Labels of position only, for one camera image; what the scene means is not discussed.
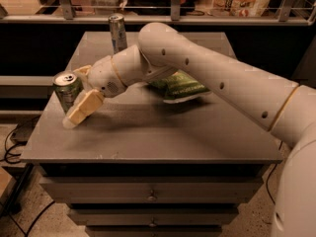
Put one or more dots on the grey drawer cabinet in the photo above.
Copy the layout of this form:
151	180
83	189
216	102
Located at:
206	163

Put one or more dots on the grey side bench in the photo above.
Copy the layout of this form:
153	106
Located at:
25	87

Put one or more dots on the round drawer knob lower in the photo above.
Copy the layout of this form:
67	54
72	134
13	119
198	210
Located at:
152	223

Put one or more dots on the green chip bag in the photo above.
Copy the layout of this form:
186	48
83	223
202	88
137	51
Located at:
179	87

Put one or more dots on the tall silver blue can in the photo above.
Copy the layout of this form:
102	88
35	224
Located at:
117	29

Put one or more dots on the round drawer knob upper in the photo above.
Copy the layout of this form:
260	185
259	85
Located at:
152	196

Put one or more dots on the round drawer knob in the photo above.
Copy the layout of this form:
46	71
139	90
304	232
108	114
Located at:
152	223
152	196

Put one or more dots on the green soda can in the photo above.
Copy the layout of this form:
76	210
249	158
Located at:
67	86

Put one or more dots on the black bag behind glass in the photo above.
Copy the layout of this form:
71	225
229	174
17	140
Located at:
158	7

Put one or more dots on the metal railing frame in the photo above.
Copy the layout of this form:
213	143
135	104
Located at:
195	12

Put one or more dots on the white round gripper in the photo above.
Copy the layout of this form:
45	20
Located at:
103	75

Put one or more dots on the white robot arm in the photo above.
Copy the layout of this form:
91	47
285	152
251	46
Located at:
282	107

